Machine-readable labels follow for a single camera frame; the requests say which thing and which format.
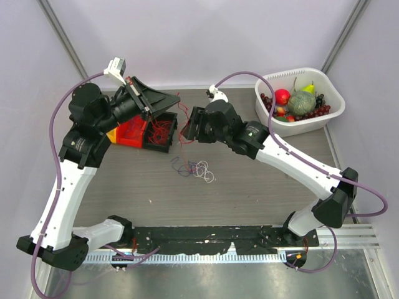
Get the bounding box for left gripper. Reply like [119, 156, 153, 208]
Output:
[96, 76, 180, 133]

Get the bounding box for red cable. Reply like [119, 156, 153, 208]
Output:
[176, 92, 196, 168]
[147, 118, 174, 146]

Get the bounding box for cable bundle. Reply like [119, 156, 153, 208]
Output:
[170, 156, 218, 184]

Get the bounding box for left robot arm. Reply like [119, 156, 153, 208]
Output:
[16, 77, 180, 272]

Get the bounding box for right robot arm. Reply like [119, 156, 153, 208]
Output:
[181, 100, 358, 246]

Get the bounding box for black plastic bin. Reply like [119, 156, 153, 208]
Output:
[143, 112, 178, 153]

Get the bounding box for red plastic bin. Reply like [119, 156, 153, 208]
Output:
[116, 115, 147, 148]

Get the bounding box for yellow plastic bin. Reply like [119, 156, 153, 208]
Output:
[107, 128, 117, 144]

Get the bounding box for dark red grape bunch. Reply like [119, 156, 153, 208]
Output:
[261, 93, 277, 117]

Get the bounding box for small red fruit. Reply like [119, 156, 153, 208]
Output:
[274, 107, 295, 122]

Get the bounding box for red apple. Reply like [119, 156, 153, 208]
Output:
[274, 88, 291, 106]

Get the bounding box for green melon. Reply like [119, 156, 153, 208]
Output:
[287, 90, 316, 116]

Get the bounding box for green pear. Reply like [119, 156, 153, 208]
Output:
[301, 82, 315, 95]

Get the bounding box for dark grape bunch right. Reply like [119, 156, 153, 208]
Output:
[294, 105, 331, 121]

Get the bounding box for white fruit basket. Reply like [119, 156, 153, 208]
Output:
[254, 68, 345, 137]

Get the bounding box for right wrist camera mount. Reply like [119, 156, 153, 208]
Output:
[206, 85, 229, 103]

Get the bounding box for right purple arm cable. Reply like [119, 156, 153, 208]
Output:
[213, 71, 390, 275]

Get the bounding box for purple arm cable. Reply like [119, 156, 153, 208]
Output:
[30, 71, 161, 299]
[213, 71, 390, 275]

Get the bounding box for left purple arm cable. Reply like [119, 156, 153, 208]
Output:
[30, 71, 161, 299]

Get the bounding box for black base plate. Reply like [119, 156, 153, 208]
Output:
[110, 225, 319, 255]

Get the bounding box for white slotted cable duct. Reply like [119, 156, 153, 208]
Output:
[84, 250, 286, 265]

